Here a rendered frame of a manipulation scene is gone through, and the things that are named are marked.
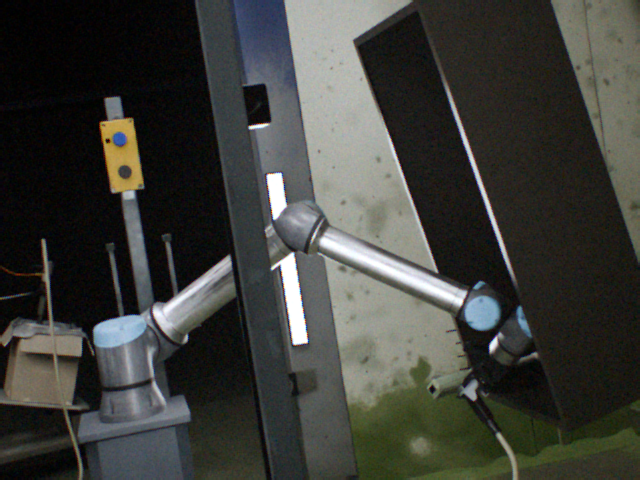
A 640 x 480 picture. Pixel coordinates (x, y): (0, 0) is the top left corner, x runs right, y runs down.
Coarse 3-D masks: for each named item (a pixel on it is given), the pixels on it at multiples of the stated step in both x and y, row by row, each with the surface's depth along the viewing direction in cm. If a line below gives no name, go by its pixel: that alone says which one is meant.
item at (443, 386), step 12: (528, 360) 315; (540, 360) 319; (468, 372) 298; (432, 384) 289; (444, 384) 290; (456, 384) 292; (444, 396) 292; (480, 396) 294; (480, 408) 290; (492, 420) 289; (492, 432) 288
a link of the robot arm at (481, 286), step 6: (480, 282) 276; (480, 288) 275; (486, 288) 275; (492, 288) 277; (498, 294) 274; (504, 300) 274; (510, 300) 277; (504, 306) 273; (510, 306) 274; (504, 312) 273; (510, 312) 273; (504, 318) 273; (498, 324) 274; (498, 330) 276
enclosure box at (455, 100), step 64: (448, 0) 253; (512, 0) 257; (384, 64) 312; (448, 64) 253; (512, 64) 258; (384, 128) 312; (448, 128) 317; (512, 128) 258; (576, 128) 262; (448, 192) 318; (512, 192) 258; (576, 192) 263; (448, 256) 318; (512, 256) 259; (576, 256) 263; (576, 320) 263; (512, 384) 319; (576, 384) 264
